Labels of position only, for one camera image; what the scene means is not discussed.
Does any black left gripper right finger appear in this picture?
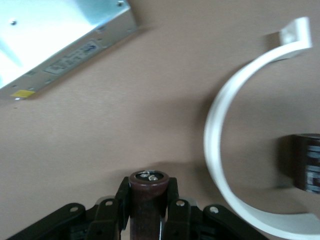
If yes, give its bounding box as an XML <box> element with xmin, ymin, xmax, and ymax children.
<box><xmin>162</xmin><ymin>176</ymin><xmax>263</xmax><ymax>240</ymax></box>

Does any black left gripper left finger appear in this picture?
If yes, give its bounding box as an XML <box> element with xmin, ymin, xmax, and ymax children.
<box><xmin>7</xmin><ymin>176</ymin><xmax>131</xmax><ymax>240</ymax></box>

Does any dark brown capacitor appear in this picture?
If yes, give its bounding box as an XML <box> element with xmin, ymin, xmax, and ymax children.
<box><xmin>128</xmin><ymin>169</ymin><xmax>170</xmax><ymax>240</ymax></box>

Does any black printed capacitor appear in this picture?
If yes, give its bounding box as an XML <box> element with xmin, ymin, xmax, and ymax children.
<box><xmin>277</xmin><ymin>133</ymin><xmax>320</xmax><ymax>195</ymax></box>

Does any silver metal plate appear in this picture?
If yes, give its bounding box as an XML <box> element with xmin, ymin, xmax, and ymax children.
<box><xmin>0</xmin><ymin>0</ymin><xmax>139</xmax><ymax>101</ymax></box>

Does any white curved bracket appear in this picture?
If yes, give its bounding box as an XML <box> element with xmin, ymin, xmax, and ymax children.
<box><xmin>203</xmin><ymin>16</ymin><xmax>320</xmax><ymax>238</ymax></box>

